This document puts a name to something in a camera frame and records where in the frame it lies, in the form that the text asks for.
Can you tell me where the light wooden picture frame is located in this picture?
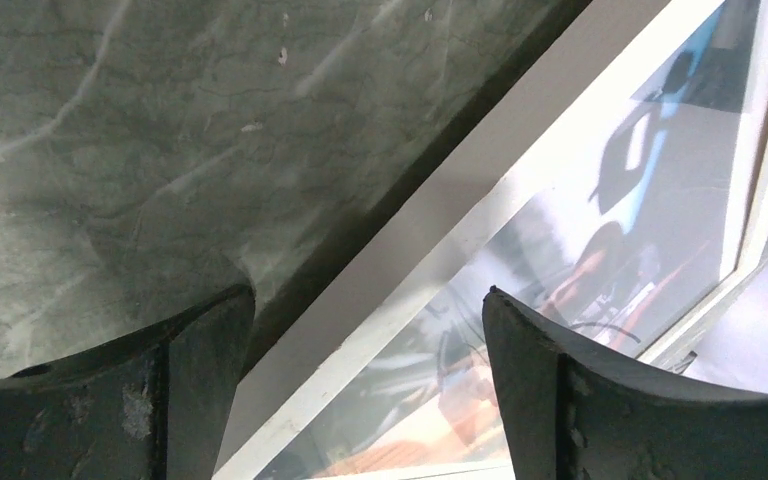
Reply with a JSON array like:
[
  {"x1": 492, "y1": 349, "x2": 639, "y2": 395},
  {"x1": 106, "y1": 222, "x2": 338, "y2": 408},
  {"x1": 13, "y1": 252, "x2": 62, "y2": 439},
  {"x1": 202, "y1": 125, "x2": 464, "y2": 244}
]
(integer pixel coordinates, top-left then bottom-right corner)
[{"x1": 214, "y1": 1, "x2": 768, "y2": 479}]

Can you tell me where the large printed photo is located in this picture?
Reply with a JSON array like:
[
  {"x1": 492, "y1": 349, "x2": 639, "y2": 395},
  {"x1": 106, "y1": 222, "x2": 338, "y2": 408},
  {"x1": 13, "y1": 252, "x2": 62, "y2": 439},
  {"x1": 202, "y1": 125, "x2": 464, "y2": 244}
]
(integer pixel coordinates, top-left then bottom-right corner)
[{"x1": 254, "y1": 1, "x2": 768, "y2": 479}]

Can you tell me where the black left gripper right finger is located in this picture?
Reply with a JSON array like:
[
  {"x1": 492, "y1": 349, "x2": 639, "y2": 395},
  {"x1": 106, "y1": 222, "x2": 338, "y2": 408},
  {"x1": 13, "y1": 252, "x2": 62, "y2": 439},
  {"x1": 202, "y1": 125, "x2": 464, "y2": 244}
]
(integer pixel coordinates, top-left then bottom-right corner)
[{"x1": 482, "y1": 288, "x2": 768, "y2": 479}]

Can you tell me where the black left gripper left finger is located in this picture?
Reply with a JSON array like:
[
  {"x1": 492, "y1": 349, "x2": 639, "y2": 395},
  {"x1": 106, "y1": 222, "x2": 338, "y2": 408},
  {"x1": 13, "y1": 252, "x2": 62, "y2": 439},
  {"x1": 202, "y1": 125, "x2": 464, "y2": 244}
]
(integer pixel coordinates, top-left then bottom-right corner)
[{"x1": 0, "y1": 284, "x2": 255, "y2": 479}]

